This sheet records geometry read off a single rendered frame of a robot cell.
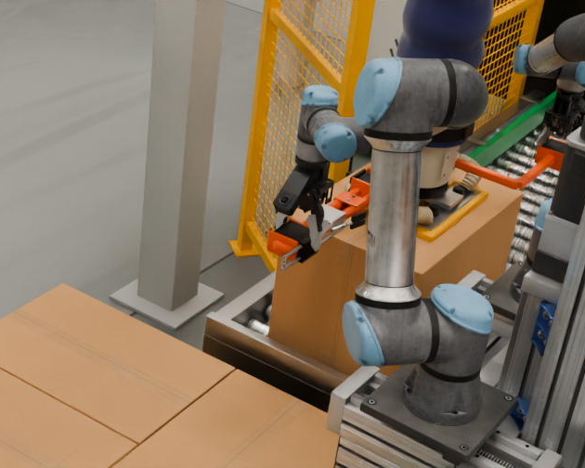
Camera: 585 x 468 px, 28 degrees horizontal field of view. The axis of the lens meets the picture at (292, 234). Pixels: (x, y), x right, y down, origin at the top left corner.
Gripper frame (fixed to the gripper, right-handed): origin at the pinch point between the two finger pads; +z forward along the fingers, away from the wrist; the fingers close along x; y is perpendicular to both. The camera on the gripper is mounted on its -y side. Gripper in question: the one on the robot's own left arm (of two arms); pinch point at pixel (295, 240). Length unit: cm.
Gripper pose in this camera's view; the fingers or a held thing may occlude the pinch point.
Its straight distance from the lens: 255.5
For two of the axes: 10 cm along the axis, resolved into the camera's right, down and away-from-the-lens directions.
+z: -1.2, 8.6, 4.9
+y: 5.5, -3.6, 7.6
